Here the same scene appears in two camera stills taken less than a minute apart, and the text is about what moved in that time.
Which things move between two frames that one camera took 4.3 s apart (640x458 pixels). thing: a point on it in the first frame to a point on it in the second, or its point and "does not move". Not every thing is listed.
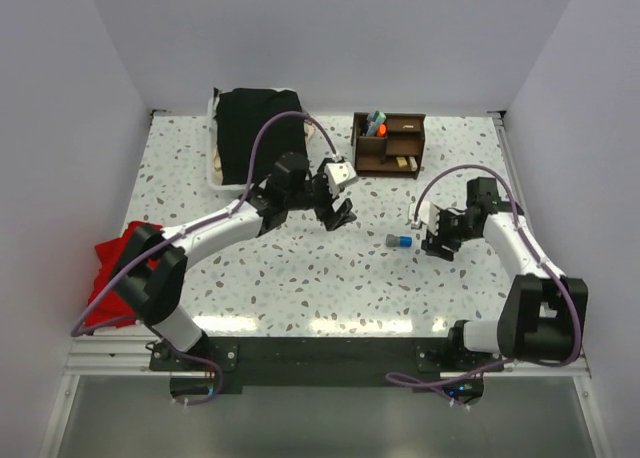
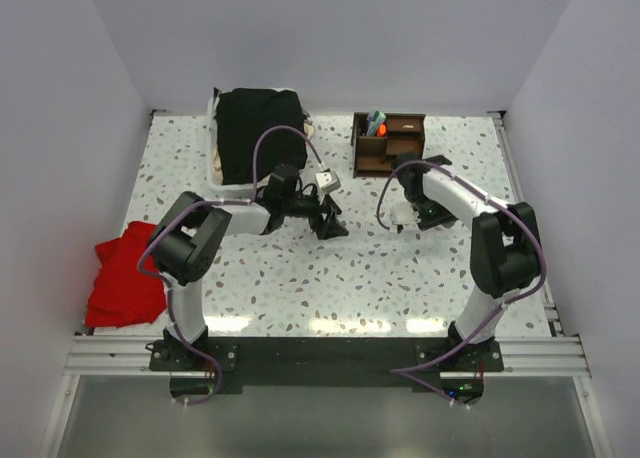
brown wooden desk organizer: (376, 156) does not move
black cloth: (240, 114) does not move
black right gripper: (432, 243) to (427, 223)
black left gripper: (332, 220) to (329, 227)
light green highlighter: (377, 118) does not move
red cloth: (117, 307) does not move
